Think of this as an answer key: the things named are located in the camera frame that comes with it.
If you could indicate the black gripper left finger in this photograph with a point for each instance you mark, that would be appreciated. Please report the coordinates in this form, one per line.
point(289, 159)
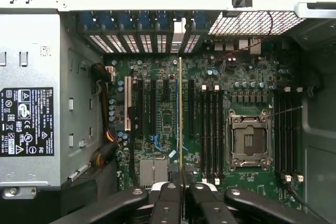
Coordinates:
point(168, 208)

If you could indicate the silver power supply unit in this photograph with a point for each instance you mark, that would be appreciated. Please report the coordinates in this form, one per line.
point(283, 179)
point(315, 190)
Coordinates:
point(29, 58)

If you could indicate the short black expansion slot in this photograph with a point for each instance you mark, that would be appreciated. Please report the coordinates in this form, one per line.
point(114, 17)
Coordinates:
point(166, 87)

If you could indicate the white expansion slot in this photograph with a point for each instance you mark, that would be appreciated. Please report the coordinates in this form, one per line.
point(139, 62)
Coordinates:
point(127, 103)

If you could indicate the green motherboard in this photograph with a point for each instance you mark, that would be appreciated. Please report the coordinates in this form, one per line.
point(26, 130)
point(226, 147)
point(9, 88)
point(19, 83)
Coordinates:
point(244, 77)

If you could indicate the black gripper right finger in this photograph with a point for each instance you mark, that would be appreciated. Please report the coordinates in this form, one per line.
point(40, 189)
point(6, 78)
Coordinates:
point(202, 208)

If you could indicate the black RAM slot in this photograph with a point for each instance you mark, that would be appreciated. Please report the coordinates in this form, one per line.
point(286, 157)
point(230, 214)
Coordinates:
point(277, 134)
point(289, 134)
point(221, 134)
point(283, 134)
point(215, 134)
point(203, 134)
point(296, 134)
point(209, 134)

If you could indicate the metal CPU socket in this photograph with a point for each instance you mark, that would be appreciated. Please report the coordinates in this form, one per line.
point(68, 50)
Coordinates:
point(249, 140)

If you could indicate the silver finned chipset heatsink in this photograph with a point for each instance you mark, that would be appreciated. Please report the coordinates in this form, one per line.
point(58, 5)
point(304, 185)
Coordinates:
point(153, 172)

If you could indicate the long black expansion slot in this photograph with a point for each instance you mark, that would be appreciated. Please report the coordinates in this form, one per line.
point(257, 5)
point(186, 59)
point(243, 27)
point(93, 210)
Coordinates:
point(153, 108)
point(191, 108)
point(140, 108)

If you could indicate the grey metal PC case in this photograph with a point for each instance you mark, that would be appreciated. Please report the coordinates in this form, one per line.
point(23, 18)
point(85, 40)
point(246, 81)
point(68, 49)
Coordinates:
point(317, 142)

